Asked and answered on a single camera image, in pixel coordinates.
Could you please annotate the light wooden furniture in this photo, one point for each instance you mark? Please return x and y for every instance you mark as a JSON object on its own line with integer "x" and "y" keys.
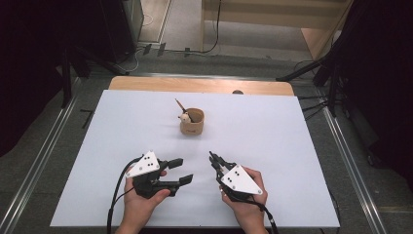
{"x": 269, "y": 16}

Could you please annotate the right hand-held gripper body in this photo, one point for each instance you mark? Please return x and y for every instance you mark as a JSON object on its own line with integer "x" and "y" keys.
{"x": 238, "y": 180}

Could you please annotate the black metal stand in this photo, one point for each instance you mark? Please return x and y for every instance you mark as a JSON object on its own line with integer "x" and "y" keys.
{"x": 66, "y": 81}
{"x": 331, "y": 81}

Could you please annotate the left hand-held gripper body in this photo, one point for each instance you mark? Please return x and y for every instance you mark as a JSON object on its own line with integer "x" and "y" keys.
{"x": 144, "y": 165}

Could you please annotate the wooden cup with animal figure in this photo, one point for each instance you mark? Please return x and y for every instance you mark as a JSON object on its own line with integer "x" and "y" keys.
{"x": 194, "y": 126}

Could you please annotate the white table cover sheet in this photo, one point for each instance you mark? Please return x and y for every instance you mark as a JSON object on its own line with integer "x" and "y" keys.
{"x": 259, "y": 136}

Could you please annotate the dark round table grommet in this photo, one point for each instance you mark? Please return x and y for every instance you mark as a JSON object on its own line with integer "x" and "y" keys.
{"x": 237, "y": 92}

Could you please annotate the metal floor rail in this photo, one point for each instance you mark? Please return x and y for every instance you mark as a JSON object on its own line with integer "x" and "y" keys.
{"x": 350, "y": 162}
{"x": 39, "y": 162}

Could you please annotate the person's left hand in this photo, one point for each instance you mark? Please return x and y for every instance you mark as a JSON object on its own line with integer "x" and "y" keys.
{"x": 139, "y": 209}

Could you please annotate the black cabinet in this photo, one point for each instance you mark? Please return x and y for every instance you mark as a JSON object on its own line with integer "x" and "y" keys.
{"x": 117, "y": 26}

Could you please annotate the thick black makeup brush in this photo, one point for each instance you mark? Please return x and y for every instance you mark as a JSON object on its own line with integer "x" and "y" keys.
{"x": 181, "y": 109}

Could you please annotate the wooden table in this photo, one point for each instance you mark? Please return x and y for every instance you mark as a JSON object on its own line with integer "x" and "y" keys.
{"x": 181, "y": 84}

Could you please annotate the person's right hand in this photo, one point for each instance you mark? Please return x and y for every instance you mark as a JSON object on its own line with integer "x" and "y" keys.
{"x": 250, "y": 213}

